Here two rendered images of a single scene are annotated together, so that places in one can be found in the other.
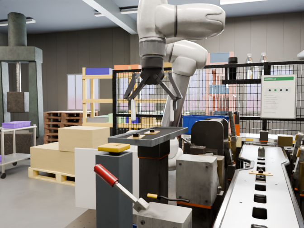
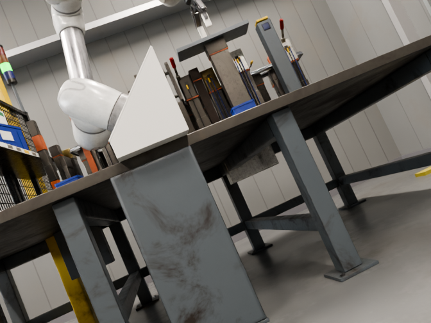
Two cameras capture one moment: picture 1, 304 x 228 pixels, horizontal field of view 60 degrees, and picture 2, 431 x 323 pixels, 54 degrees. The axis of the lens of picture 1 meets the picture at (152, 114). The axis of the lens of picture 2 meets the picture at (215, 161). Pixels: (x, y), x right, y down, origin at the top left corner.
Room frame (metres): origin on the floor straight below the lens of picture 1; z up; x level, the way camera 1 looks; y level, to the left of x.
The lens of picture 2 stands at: (1.99, 1.70, 0.45)
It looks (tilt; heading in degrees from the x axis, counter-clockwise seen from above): 5 degrees up; 244
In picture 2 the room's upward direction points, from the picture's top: 24 degrees counter-clockwise
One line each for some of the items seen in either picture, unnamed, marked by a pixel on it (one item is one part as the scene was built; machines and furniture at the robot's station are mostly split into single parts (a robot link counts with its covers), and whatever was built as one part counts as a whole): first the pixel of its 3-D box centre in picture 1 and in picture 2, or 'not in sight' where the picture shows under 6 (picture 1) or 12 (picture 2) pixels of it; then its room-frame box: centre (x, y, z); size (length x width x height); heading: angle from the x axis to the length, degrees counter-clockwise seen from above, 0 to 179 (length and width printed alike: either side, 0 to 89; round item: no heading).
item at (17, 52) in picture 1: (18, 86); not in sight; (6.01, 3.03, 1.61); 1.04 x 0.86 x 3.21; 72
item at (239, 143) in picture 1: (237, 167); (97, 161); (1.52, -0.50, 0.88); 0.04 x 0.04 x 0.37; 67
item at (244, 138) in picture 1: (231, 136); (16, 163); (1.88, -0.57, 1.01); 0.90 x 0.22 x 0.03; 67
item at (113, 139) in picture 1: (154, 134); (212, 41); (0.89, -0.01, 1.16); 0.37 x 0.14 x 0.02; 157
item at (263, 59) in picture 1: (263, 66); not in sight; (1.99, -0.84, 1.53); 0.07 x 0.07 x 0.20
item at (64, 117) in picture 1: (71, 127); not in sight; (7.86, 2.40, 0.48); 1.35 x 0.93 x 0.96; 74
